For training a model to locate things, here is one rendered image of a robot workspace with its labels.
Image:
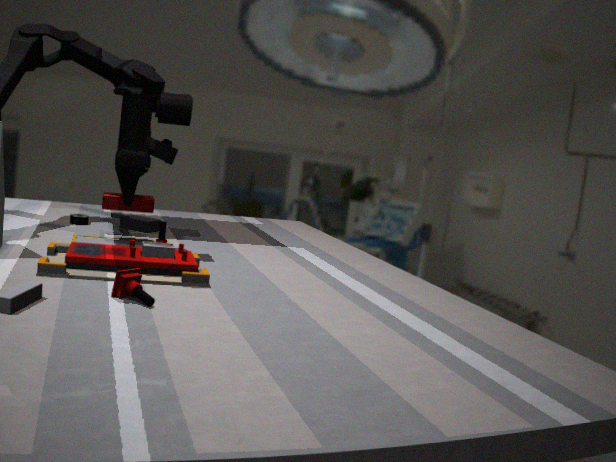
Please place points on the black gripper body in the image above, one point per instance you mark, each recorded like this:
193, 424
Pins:
131, 140

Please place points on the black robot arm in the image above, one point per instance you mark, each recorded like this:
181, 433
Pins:
139, 84

